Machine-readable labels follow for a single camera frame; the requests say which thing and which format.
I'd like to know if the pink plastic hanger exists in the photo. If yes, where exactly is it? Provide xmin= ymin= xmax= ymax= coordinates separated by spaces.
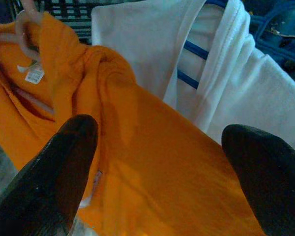
xmin=0 ymin=0 xmax=44 ymax=62

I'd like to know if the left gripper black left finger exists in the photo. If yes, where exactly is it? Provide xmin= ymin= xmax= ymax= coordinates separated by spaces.
xmin=0 ymin=114 xmax=99 ymax=236

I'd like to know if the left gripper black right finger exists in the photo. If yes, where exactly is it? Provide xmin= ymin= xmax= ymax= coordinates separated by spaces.
xmin=221 ymin=124 xmax=295 ymax=236

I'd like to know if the black drying rack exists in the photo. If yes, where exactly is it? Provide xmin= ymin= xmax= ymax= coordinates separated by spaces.
xmin=8 ymin=0 xmax=148 ymax=46

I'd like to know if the white shirt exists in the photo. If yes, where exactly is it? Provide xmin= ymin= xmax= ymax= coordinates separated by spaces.
xmin=91 ymin=0 xmax=295 ymax=146

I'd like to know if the orange shirt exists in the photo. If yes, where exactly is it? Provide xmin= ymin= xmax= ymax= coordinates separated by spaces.
xmin=0 ymin=12 xmax=266 ymax=236

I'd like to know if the blue plastic hanger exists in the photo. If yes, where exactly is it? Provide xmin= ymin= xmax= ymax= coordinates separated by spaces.
xmin=176 ymin=0 xmax=228 ymax=89

